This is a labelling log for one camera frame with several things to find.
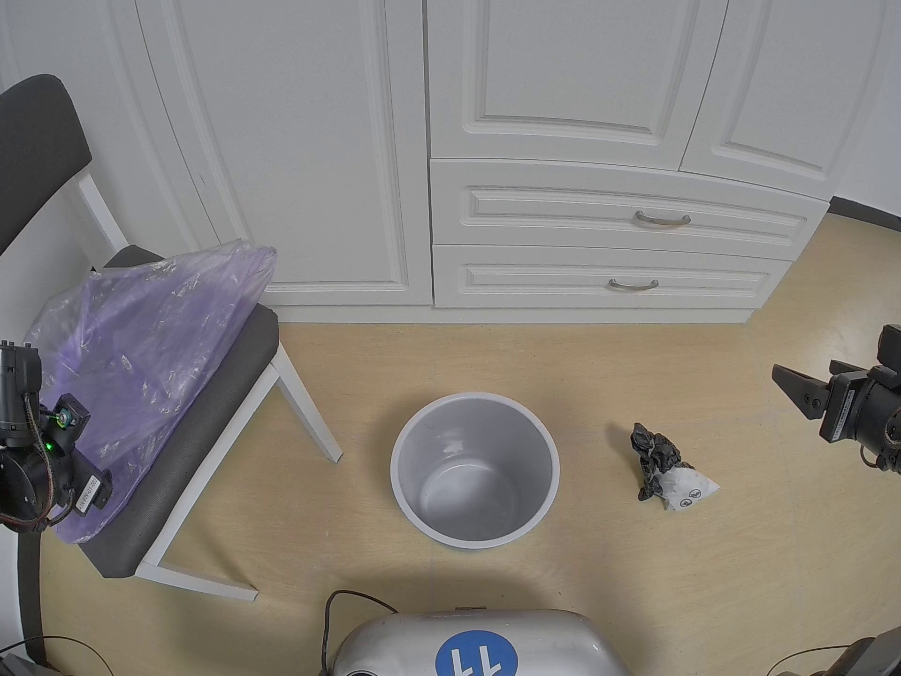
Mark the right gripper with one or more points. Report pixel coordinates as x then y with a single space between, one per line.
845 405

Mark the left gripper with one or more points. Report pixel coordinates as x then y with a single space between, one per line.
84 490

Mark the purple plastic bag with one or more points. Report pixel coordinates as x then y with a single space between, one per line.
141 349

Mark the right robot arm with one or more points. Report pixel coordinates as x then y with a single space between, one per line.
876 655

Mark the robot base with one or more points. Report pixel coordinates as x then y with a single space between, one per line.
394 648

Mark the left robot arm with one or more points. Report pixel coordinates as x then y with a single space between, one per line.
17 391

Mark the crumpled black plastic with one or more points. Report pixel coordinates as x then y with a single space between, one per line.
654 451

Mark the white trash bin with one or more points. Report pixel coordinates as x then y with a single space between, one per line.
478 448

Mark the white printed wrapper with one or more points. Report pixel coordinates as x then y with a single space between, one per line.
686 488

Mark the white chair with grey cushions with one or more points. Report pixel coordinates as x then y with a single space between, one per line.
232 370

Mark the white wardrobe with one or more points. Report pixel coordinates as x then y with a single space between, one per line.
317 131

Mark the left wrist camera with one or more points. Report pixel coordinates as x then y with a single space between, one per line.
70 420

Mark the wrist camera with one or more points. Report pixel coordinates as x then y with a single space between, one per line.
890 349
70 420

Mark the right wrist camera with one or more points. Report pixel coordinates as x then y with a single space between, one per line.
890 349

